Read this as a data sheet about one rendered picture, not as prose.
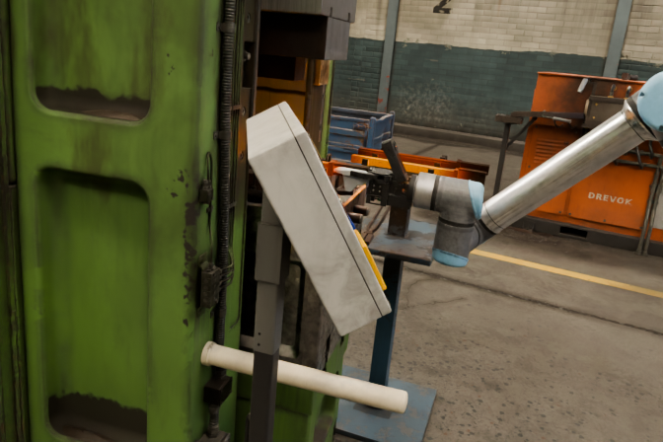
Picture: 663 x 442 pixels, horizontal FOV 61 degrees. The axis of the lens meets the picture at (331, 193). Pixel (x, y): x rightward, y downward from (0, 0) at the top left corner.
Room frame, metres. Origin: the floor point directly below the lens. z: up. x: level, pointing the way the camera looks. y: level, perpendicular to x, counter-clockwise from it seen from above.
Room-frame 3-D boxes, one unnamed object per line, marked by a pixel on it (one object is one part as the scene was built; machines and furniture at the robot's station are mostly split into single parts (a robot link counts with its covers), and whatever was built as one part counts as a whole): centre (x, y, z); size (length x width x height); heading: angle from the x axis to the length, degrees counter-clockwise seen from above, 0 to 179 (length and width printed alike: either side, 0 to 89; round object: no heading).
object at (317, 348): (1.52, 0.22, 0.69); 0.56 x 0.38 x 0.45; 75
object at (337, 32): (1.47, 0.22, 1.32); 0.42 x 0.20 x 0.10; 75
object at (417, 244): (1.85, -0.24, 0.69); 0.40 x 0.30 x 0.02; 162
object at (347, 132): (5.53, 0.11, 0.36); 1.20 x 0.80 x 0.72; 71
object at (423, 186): (1.37, -0.23, 0.97); 0.10 x 0.05 x 0.09; 165
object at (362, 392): (1.06, 0.02, 0.62); 0.44 x 0.05 x 0.05; 75
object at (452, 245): (1.36, -0.32, 0.86); 0.12 x 0.09 x 0.12; 148
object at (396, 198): (1.39, -0.15, 0.97); 0.12 x 0.08 x 0.09; 75
